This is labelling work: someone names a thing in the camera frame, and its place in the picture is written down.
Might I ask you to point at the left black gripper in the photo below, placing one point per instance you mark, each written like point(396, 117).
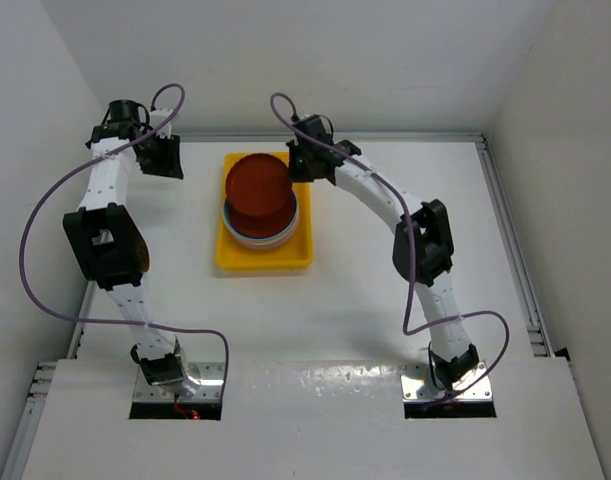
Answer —
point(169, 163)

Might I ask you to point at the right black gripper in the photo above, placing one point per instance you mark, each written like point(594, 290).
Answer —
point(296, 174)

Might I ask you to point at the dark red plate top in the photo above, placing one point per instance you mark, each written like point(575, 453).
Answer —
point(258, 185)

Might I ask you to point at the dark red plate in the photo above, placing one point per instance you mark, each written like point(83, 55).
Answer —
point(258, 185)
point(281, 217)

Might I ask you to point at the light blue plate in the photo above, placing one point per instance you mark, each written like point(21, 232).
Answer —
point(225, 219)

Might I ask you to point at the cream white plate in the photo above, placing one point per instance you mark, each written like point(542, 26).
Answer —
point(261, 236)

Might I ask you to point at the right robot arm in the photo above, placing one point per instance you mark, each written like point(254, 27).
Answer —
point(423, 244)

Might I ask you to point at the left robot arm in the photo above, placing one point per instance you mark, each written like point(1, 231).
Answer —
point(105, 240)

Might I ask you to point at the yellow plastic bin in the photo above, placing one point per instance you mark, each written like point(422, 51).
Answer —
point(295, 255)

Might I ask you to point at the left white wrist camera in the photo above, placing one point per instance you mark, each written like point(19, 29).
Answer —
point(161, 122)

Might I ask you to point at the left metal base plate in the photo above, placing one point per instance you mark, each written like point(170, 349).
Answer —
point(206, 380)

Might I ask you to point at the metal base plate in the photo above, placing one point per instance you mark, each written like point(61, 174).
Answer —
point(206, 380)
point(417, 387)

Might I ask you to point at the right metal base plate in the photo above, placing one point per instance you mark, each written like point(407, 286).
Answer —
point(417, 387)

